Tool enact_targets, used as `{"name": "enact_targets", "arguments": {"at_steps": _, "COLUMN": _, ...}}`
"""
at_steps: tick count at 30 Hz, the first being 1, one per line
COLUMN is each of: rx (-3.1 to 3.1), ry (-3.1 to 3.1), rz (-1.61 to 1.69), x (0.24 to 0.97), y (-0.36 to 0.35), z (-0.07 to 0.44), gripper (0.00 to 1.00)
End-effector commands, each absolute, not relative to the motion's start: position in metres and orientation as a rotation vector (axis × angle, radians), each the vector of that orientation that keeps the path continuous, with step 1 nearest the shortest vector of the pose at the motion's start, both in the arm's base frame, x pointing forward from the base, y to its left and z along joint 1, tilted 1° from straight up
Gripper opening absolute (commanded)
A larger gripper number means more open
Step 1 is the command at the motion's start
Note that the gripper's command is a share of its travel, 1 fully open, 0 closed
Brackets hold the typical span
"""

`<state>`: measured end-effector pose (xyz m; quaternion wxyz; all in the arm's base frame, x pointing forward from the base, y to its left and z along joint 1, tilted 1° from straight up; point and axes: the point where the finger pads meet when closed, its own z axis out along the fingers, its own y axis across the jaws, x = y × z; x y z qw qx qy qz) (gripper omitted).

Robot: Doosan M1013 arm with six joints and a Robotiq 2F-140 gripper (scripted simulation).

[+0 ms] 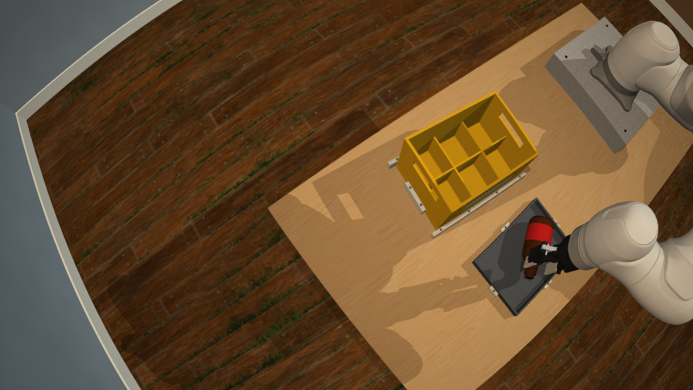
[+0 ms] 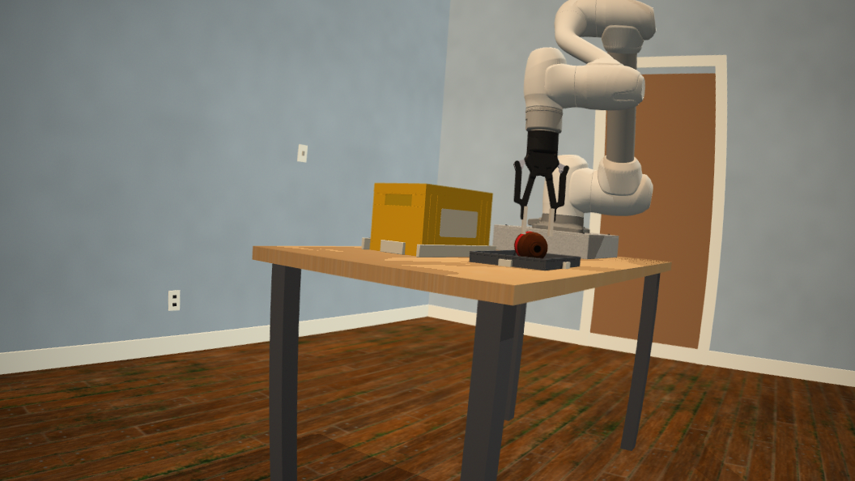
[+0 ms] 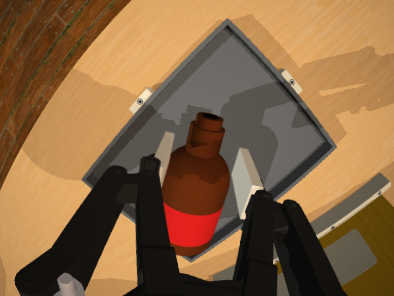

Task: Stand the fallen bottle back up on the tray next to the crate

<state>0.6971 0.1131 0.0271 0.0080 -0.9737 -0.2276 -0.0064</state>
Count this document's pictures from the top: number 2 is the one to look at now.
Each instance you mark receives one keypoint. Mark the brown bottle with red label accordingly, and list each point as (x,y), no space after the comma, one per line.
(530,245)

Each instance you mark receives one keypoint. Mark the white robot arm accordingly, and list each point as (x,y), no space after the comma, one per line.
(612,82)

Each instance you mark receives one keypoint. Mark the yellow divided crate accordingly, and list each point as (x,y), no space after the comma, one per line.
(437,215)

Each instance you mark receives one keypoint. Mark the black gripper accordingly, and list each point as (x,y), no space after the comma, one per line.
(541,159)

